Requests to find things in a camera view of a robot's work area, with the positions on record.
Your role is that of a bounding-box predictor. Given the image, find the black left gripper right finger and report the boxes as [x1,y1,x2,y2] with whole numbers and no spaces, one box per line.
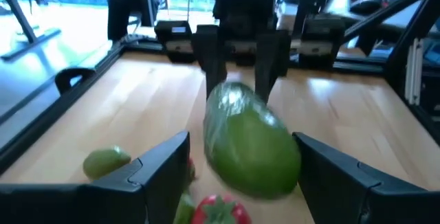
[292,131,440,224]

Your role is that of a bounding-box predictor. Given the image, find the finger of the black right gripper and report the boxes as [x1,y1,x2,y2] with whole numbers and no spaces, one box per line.
[191,24,228,100]
[254,30,292,104]

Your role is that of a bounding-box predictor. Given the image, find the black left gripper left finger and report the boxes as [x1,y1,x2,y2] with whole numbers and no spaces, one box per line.
[0,130,192,224]

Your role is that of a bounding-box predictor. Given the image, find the green toy lime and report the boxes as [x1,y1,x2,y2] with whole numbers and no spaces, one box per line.
[173,192,197,224]
[82,145,132,181]

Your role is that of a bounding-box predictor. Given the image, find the red toy tomato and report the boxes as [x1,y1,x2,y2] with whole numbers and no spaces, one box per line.
[190,194,252,224]

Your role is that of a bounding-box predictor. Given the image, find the white slotted strip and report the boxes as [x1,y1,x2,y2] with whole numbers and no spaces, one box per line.
[404,38,424,107]

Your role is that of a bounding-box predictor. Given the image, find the black desk stand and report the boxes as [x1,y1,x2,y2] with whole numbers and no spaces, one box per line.
[0,0,63,62]

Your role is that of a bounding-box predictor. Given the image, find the black frame handle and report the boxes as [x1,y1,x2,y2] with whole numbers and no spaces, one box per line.
[54,67,97,96]

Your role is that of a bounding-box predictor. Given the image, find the metal frame post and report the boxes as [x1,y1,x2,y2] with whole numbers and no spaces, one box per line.
[343,0,440,80]

